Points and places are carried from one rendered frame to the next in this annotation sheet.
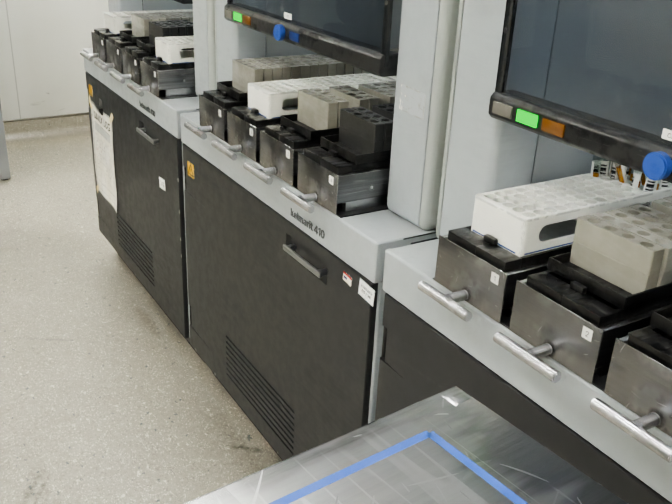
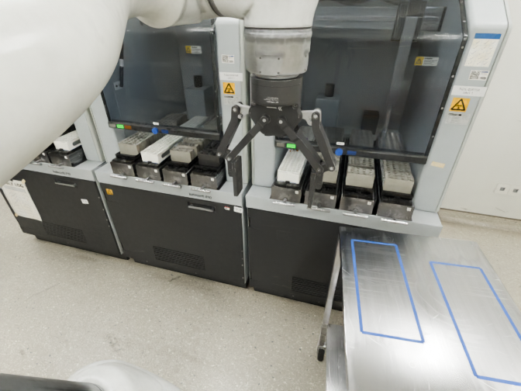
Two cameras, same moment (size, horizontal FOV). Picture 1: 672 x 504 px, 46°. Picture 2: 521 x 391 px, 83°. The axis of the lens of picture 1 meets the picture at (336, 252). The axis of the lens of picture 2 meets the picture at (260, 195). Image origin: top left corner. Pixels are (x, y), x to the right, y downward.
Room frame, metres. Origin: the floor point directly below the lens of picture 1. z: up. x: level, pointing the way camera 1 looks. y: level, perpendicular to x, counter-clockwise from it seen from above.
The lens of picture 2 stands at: (0.17, 0.65, 1.49)
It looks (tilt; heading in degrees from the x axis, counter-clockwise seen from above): 33 degrees down; 318
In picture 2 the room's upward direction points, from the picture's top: straight up
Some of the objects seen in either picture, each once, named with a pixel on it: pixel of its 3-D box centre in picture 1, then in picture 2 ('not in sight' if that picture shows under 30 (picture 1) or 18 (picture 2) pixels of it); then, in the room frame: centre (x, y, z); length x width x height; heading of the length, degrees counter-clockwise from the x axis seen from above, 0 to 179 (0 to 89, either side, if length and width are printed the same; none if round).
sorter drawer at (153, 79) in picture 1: (262, 67); (101, 136); (2.17, 0.23, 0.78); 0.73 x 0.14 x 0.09; 122
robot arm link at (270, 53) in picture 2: not in sight; (277, 52); (0.50, 0.33, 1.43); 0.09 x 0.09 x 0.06
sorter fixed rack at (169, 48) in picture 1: (215, 49); (82, 136); (2.10, 0.34, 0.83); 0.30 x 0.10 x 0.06; 122
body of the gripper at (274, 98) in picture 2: not in sight; (275, 105); (0.50, 0.33, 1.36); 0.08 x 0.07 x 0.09; 32
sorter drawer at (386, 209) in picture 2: not in sight; (389, 174); (0.71, -0.69, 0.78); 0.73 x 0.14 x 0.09; 122
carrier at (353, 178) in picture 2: not in sight; (360, 179); (0.72, -0.41, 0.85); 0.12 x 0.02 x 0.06; 32
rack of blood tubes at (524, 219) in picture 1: (575, 211); (294, 164); (1.03, -0.33, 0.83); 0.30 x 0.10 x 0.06; 122
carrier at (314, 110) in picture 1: (316, 111); (181, 155); (1.45, 0.05, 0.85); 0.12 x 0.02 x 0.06; 33
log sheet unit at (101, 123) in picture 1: (100, 154); (17, 198); (2.41, 0.77, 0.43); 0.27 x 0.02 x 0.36; 32
